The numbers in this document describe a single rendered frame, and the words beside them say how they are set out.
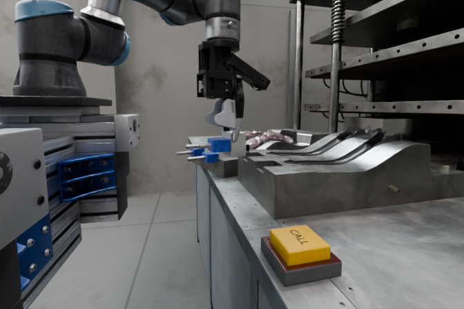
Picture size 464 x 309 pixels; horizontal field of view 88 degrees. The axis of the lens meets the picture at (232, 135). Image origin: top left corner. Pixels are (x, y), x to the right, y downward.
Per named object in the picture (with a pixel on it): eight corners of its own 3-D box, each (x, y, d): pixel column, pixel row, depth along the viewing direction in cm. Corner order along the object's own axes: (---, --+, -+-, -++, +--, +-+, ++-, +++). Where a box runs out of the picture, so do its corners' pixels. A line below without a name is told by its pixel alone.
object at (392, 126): (380, 154, 118) (382, 118, 116) (342, 145, 144) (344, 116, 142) (456, 150, 130) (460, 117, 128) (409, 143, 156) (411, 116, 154)
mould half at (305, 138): (224, 178, 73) (224, 142, 72) (191, 161, 95) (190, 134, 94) (330, 159, 99) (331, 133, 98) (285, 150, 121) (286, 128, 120)
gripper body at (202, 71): (196, 100, 55) (195, 45, 54) (230, 101, 59) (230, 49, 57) (206, 99, 48) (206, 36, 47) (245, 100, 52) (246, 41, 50)
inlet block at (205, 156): (191, 170, 72) (190, 152, 71) (185, 166, 76) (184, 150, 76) (228, 164, 79) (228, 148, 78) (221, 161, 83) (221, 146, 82)
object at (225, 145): (188, 161, 49) (188, 135, 49) (183, 157, 54) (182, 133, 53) (246, 156, 55) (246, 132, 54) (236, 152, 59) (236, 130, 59)
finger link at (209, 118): (201, 136, 59) (204, 98, 56) (224, 134, 61) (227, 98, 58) (205, 140, 56) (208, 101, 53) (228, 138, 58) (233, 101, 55)
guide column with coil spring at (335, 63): (328, 197, 152) (338, -23, 137) (323, 194, 157) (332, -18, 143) (335, 196, 153) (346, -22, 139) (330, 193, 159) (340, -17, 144)
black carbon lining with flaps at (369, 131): (288, 174, 53) (290, 130, 51) (262, 158, 68) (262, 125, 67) (414, 165, 61) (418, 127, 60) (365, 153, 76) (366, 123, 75)
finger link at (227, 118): (213, 143, 51) (210, 101, 52) (239, 142, 53) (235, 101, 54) (218, 142, 48) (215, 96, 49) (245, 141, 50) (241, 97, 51)
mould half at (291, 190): (273, 219, 46) (275, 150, 45) (237, 180, 71) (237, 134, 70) (466, 196, 58) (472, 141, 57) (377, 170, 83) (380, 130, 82)
